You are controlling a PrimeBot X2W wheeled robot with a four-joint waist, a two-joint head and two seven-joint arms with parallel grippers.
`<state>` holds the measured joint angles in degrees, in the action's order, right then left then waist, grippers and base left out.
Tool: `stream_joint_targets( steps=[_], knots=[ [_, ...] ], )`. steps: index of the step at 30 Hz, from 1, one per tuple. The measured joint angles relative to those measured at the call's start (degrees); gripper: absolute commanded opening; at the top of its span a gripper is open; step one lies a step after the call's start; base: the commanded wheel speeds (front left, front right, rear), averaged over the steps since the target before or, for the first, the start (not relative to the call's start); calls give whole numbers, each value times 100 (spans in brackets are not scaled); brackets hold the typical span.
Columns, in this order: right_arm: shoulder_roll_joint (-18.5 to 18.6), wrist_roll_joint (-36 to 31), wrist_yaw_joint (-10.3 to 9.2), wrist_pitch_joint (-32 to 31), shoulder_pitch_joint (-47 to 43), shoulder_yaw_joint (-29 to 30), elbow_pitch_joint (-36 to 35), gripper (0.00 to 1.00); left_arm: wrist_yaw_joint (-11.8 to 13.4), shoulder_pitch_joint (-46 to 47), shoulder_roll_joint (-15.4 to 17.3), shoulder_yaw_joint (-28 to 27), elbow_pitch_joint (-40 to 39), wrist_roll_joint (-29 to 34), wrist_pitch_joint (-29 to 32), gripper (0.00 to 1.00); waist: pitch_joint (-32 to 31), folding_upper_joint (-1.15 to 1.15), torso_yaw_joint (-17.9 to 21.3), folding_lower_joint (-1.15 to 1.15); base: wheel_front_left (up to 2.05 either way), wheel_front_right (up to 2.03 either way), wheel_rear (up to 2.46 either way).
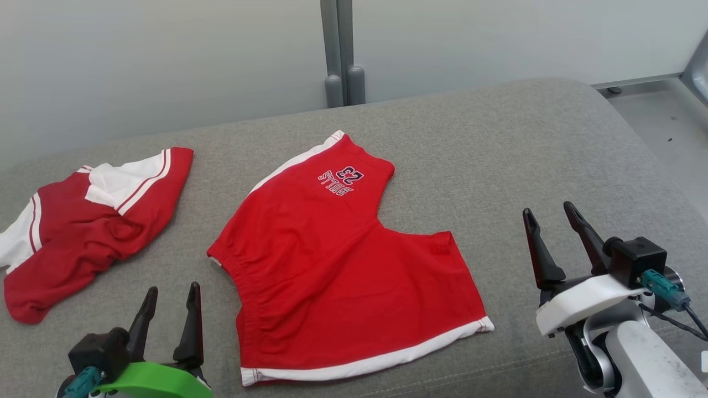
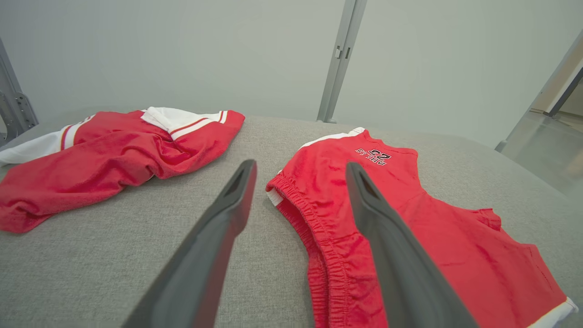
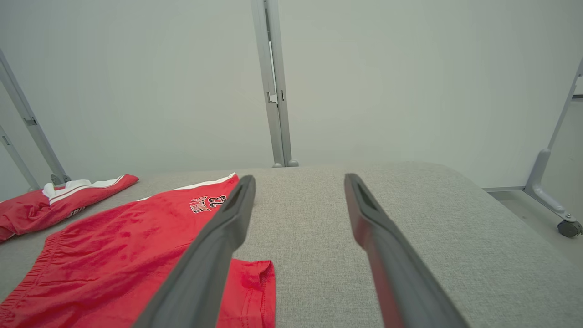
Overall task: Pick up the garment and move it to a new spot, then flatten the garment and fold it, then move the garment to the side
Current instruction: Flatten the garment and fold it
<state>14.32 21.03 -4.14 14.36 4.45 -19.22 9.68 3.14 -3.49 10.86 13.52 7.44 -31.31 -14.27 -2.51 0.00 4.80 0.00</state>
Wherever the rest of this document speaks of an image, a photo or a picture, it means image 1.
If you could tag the grey metal frame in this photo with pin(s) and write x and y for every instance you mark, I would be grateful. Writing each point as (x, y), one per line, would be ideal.
(691, 74)

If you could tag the grey partition post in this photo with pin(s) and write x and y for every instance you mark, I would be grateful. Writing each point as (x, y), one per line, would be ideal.
(337, 44)

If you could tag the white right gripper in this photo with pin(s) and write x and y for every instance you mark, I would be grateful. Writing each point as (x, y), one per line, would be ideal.
(581, 301)

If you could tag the red white basketball jersey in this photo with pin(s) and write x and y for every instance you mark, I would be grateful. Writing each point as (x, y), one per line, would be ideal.
(83, 232)

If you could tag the red shorts with white trim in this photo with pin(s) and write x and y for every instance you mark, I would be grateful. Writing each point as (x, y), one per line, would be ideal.
(332, 265)

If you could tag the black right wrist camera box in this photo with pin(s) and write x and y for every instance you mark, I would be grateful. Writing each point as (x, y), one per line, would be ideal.
(636, 260)

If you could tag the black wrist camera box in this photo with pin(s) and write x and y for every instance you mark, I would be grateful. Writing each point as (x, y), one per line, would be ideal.
(636, 260)
(99, 351)

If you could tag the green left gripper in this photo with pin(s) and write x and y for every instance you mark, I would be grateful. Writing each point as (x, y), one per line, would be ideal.
(155, 381)

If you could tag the grey fabric sofa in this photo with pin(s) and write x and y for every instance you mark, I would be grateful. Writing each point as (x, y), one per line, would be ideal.
(470, 166)

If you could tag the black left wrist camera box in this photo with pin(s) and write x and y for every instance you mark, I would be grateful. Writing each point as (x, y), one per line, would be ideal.
(99, 351)

